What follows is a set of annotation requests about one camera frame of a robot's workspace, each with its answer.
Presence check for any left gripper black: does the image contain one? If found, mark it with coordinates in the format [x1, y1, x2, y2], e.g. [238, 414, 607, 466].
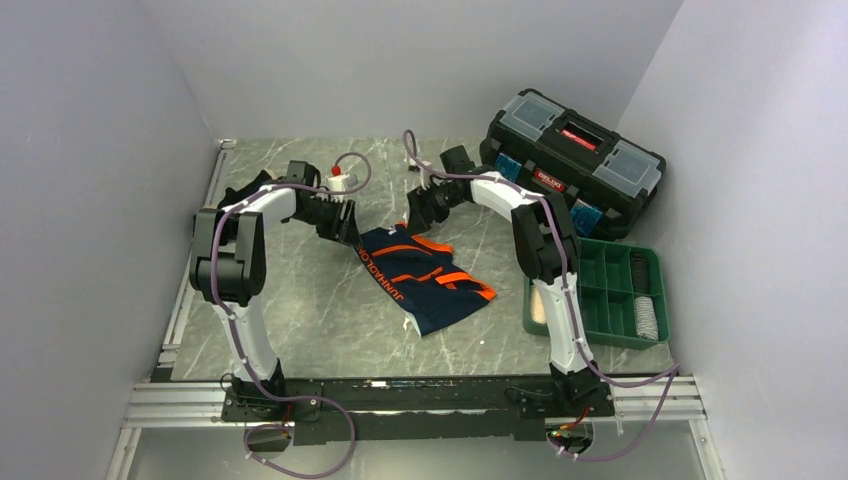
[292, 196, 364, 248]

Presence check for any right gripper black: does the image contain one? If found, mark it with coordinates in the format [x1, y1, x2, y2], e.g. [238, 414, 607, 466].
[406, 182, 466, 238]

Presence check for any dark navy orange clothes pile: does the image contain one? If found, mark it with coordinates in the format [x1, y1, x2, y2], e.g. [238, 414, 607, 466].
[355, 222, 497, 337]

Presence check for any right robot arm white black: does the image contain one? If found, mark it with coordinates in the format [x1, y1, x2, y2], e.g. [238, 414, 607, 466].
[404, 136, 614, 416]

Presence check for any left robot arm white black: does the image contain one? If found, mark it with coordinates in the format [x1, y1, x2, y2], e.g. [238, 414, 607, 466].
[189, 161, 368, 420]

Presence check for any dark striped roll in tray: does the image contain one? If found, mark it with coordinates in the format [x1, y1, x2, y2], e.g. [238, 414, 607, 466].
[630, 253, 651, 295]

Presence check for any grey striped roll right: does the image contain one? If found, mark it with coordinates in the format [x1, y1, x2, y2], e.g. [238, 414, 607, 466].
[634, 296, 659, 341]

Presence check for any black toolbox with clear lids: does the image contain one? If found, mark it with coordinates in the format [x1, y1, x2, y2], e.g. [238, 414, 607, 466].
[479, 89, 666, 241]

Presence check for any cream rolled cloth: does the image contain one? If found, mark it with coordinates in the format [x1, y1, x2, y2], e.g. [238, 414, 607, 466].
[529, 289, 547, 326]

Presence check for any green compartment tray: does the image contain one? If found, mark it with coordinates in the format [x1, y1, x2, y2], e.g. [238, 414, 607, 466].
[521, 238, 672, 352]

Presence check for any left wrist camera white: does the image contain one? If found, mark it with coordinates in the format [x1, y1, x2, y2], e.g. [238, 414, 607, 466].
[324, 173, 359, 202]

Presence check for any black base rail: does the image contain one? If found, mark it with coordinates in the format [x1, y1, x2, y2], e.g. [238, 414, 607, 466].
[220, 374, 616, 446]

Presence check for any aluminium frame rail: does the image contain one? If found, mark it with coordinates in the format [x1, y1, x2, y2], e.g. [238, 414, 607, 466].
[105, 142, 233, 480]

